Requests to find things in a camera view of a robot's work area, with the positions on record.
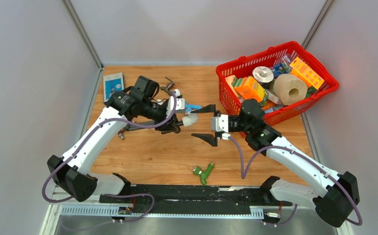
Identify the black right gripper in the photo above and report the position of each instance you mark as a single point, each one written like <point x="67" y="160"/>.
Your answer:
<point x="208" y="138"/>

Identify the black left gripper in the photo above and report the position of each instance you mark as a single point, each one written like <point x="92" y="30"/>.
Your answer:
<point x="170" y="126"/>

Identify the white pvc elbow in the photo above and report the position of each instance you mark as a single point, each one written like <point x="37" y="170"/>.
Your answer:
<point x="190" y="119"/>

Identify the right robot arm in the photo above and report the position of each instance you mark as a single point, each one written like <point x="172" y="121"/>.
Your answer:
<point x="332" y="195"/>

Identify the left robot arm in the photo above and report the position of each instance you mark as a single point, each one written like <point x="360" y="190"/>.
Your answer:
<point x="144" y="105"/>

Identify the blue plastic faucet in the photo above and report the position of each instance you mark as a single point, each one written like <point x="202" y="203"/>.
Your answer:
<point x="190" y="107"/>

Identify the dark grey metal faucet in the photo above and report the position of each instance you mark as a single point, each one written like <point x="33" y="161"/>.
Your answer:
<point x="168" y="87"/>

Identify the green plastic faucet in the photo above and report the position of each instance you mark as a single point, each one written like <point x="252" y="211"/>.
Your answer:
<point x="203" y="174"/>

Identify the round orange sponge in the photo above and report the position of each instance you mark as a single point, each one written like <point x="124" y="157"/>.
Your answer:
<point x="231" y="80"/>

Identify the orange sponge daddy box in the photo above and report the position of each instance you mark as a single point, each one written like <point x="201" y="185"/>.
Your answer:
<point x="250" y="88"/>

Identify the brown metal faucet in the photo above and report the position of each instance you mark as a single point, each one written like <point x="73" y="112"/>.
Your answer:
<point x="121" y="134"/>

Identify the white packet in basket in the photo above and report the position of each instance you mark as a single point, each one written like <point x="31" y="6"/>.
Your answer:
<point x="273" y="97"/>

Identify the silver foil tape roll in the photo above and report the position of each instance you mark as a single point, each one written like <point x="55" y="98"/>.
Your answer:
<point x="263" y="74"/>

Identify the blue white faucet box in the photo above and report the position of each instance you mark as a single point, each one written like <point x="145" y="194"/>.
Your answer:
<point x="111" y="84"/>

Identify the red plastic shopping basket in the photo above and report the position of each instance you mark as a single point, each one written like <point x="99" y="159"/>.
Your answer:
<point x="244" y="65"/>

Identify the brown toilet paper roll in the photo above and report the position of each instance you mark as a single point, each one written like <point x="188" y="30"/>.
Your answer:
<point x="290" y="89"/>

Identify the blue packet in basket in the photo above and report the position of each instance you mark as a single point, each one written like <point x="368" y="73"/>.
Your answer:
<point x="278" y="70"/>

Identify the long orange product box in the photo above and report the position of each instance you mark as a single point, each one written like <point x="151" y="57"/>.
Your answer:
<point x="300" y="69"/>

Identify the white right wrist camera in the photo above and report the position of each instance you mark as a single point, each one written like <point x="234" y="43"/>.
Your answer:
<point x="220" y="126"/>

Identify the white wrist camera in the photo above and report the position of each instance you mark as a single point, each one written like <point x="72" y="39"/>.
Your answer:
<point x="176" y="103"/>
<point x="220" y="126"/>

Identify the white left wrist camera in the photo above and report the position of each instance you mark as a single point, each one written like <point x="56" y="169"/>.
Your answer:
<point x="176" y="103"/>

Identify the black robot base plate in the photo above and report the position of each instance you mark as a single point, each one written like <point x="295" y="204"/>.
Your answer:
<point x="190" y="199"/>

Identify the aluminium frame rail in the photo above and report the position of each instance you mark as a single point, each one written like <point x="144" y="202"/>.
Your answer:
<point x="116" y="211"/>

